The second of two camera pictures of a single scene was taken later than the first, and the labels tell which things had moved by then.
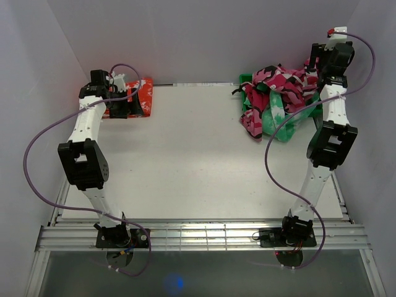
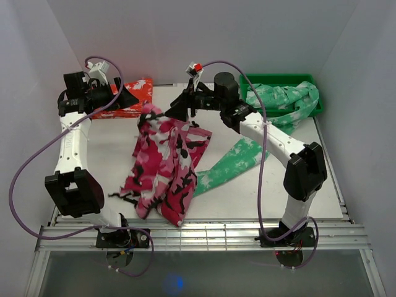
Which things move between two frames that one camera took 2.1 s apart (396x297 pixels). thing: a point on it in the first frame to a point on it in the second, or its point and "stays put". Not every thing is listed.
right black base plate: (273, 237) stays put
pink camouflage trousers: (293, 87) to (167, 153)
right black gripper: (317, 51) to (180, 106)
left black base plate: (121, 237) stays put
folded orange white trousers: (144, 88) stays put
